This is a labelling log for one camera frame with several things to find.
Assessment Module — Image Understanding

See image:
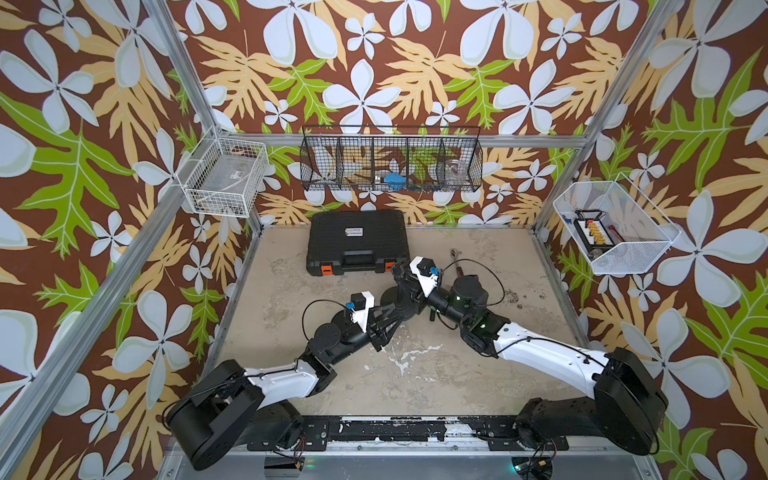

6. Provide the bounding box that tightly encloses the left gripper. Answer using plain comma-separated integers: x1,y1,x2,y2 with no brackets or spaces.
326,302,399,368

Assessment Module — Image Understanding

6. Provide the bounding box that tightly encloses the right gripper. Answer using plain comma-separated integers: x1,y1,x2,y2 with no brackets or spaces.
396,269,472,331

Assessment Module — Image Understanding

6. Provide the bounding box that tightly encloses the black round base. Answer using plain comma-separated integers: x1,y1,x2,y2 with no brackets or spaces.
380,287,421,321

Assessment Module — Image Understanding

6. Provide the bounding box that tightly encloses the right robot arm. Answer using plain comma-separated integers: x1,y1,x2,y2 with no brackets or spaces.
397,274,669,456

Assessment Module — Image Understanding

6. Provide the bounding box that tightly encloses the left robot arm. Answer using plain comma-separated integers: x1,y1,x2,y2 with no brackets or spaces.
163,304,415,471

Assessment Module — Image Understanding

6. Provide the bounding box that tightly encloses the black plastic tool case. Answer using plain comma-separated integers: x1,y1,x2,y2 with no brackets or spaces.
306,210,410,276

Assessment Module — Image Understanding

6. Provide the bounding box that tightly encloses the blue object in basket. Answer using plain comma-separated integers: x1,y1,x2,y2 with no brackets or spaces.
384,173,406,191

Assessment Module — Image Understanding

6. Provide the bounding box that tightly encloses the screw box in basket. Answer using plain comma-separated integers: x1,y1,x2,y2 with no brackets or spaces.
574,209,618,252

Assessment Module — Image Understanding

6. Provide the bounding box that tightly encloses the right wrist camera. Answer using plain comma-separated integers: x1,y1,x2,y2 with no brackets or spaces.
409,256,440,298

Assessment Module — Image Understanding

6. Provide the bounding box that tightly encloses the red handled ratchet wrench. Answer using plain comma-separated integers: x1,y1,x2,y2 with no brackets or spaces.
450,249,461,269

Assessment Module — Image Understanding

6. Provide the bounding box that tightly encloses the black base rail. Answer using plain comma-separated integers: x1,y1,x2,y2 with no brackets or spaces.
246,415,568,452

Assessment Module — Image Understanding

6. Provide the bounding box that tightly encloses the black wire basket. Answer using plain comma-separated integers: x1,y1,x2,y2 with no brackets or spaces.
297,125,484,192

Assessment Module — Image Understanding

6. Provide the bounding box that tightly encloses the white wire basket left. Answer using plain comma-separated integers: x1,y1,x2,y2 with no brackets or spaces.
176,128,271,218

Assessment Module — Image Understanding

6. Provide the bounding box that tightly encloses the white wire basket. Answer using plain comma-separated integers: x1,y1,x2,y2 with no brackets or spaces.
554,174,682,276
176,128,271,218

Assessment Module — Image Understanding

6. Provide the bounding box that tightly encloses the white wire basket right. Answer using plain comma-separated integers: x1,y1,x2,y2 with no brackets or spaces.
554,174,682,276

